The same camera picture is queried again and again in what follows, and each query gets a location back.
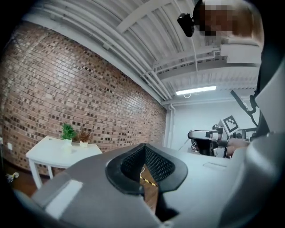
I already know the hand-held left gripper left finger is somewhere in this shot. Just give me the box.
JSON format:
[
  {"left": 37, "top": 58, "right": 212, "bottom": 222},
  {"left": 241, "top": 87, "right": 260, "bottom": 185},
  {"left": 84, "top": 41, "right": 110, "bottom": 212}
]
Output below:
[{"left": 32, "top": 143, "right": 161, "bottom": 228}]

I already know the person's white shirt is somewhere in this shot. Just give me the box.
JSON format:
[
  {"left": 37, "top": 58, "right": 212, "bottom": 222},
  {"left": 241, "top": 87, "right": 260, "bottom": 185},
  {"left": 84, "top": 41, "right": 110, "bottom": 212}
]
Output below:
[{"left": 219, "top": 37, "right": 265, "bottom": 65}]

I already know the person's head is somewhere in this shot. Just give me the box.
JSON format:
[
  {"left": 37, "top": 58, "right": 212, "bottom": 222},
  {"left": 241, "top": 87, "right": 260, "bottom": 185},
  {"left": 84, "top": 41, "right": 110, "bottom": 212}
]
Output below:
[{"left": 192, "top": 0, "right": 265, "bottom": 45}]

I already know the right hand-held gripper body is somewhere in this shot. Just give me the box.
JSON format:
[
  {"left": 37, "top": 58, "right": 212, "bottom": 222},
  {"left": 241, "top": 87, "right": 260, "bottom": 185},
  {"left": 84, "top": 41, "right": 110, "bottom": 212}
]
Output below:
[{"left": 206, "top": 113, "right": 240, "bottom": 159}]

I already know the white side table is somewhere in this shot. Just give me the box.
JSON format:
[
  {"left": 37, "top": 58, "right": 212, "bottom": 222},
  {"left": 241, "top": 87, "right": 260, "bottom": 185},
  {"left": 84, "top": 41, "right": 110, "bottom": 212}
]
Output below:
[{"left": 25, "top": 136, "right": 103, "bottom": 190}]

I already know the person's right forearm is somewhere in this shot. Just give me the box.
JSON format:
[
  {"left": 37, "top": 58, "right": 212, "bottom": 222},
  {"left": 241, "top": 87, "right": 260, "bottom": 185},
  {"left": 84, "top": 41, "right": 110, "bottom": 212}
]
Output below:
[{"left": 227, "top": 137, "right": 251, "bottom": 158}]

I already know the white wall pipe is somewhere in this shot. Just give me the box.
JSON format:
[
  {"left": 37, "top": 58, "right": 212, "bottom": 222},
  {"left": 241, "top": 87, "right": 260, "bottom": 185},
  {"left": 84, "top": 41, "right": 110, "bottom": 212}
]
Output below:
[{"left": 167, "top": 104, "right": 177, "bottom": 148}]

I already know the black head-worn camera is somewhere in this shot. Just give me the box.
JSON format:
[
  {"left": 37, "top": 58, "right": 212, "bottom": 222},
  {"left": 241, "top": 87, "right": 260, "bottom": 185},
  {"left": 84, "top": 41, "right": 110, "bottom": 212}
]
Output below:
[{"left": 177, "top": 12, "right": 196, "bottom": 38}]

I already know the long ceiling light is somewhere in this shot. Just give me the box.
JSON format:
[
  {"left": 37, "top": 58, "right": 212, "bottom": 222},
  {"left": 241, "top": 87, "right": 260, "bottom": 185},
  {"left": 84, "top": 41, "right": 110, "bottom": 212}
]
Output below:
[{"left": 175, "top": 85, "right": 217, "bottom": 96}]

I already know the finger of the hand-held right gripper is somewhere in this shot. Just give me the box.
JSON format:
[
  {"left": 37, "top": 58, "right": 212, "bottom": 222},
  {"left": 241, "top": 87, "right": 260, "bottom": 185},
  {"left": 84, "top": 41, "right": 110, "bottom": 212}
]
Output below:
[{"left": 187, "top": 130, "right": 210, "bottom": 140}]

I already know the green potted plant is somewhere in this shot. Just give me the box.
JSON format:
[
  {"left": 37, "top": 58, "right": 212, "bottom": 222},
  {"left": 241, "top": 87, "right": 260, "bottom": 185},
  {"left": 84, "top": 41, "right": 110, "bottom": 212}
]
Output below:
[{"left": 61, "top": 123, "right": 77, "bottom": 147}]

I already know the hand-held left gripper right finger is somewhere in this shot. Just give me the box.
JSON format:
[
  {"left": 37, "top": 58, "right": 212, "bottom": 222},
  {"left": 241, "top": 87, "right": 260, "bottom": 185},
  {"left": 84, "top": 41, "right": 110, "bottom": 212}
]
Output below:
[{"left": 144, "top": 143, "right": 232, "bottom": 228}]

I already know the yellow black floor tape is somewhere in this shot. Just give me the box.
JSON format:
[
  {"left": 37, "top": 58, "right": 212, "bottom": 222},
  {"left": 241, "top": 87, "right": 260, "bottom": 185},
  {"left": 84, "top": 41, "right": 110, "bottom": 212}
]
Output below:
[{"left": 139, "top": 175, "right": 157, "bottom": 187}]

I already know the brown potted plant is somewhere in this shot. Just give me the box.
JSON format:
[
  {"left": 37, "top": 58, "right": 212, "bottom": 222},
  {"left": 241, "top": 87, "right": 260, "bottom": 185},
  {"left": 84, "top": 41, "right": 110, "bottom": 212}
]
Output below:
[{"left": 77, "top": 130, "right": 94, "bottom": 149}]

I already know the white camera cable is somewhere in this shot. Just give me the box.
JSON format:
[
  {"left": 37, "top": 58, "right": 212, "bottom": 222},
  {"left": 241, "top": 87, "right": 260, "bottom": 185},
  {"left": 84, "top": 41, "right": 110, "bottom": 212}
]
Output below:
[{"left": 191, "top": 35, "right": 199, "bottom": 72}]

